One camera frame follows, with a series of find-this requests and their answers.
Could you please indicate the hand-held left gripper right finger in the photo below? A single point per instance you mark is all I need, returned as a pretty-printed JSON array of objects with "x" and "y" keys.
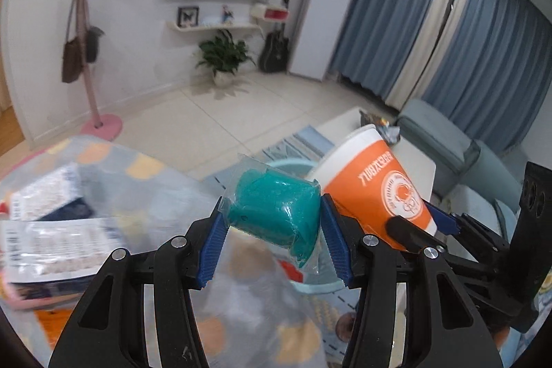
[{"x": 334, "y": 241}]

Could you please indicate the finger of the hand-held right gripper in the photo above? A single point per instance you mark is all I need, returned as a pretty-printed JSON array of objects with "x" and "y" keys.
[
  {"x": 405, "y": 230},
  {"x": 444, "y": 221}
]

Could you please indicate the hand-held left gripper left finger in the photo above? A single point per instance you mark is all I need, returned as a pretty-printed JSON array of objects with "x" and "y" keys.
[{"x": 211, "y": 247}]

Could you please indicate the orange and white paper cup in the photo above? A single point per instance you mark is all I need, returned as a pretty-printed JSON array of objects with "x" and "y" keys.
[{"x": 371, "y": 178}]

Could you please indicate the teal plastic-wrapped packet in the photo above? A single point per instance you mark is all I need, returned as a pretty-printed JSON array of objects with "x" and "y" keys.
[{"x": 271, "y": 204}]

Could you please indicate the light blue plastic basin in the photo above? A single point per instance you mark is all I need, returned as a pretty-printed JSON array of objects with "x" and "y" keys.
[{"x": 289, "y": 168}]

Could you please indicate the red wrapper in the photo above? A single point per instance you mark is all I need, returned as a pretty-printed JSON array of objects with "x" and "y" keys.
[{"x": 290, "y": 269}]

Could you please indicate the white coffee table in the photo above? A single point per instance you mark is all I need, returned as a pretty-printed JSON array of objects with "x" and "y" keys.
[{"x": 414, "y": 165}]

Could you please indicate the grey-blue sofa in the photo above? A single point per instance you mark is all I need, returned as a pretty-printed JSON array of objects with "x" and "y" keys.
[{"x": 440, "y": 135}]

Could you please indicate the dark snack bowl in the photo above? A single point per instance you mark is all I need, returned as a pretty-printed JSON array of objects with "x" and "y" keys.
[{"x": 379, "y": 126}]

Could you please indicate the blue curtain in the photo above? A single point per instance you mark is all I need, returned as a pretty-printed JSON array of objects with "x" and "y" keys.
[
  {"x": 388, "y": 6},
  {"x": 496, "y": 62}
]

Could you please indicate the pink flat item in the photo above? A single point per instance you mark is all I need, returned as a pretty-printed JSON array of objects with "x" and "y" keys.
[{"x": 43, "y": 294}]

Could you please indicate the orange flat packet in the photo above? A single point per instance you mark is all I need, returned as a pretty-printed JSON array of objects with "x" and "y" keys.
[{"x": 51, "y": 325}]

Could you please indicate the small white printed packet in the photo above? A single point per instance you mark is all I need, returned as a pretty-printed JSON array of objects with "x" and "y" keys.
[{"x": 43, "y": 187}]

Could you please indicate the beige curtain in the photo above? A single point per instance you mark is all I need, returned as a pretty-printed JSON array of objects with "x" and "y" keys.
[{"x": 435, "y": 40}]

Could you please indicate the pink coat rack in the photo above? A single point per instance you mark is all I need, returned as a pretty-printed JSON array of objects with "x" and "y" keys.
[{"x": 91, "y": 92}]

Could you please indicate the potted green plant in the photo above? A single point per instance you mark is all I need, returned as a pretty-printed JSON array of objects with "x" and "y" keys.
[{"x": 224, "y": 51}]

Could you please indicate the black guitar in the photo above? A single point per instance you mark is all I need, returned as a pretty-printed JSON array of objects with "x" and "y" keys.
[{"x": 274, "y": 51}]

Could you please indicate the white refrigerator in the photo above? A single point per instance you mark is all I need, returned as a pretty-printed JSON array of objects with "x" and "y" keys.
[{"x": 323, "y": 14}]

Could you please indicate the small black bag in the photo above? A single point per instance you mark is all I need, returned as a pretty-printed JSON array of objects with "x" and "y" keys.
[{"x": 92, "y": 44}]

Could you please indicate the brown handbag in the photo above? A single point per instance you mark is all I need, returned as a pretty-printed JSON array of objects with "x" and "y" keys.
[{"x": 71, "y": 57}]

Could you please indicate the white curved wall shelf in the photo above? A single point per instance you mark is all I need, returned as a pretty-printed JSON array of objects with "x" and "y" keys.
[{"x": 207, "y": 27}]

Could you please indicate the butterfly picture frame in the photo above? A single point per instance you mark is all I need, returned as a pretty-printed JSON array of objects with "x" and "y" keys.
[{"x": 188, "y": 16}]

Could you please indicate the red and white wall box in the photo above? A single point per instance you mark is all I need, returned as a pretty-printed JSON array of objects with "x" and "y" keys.
[{"x": 271, "y": 12}]

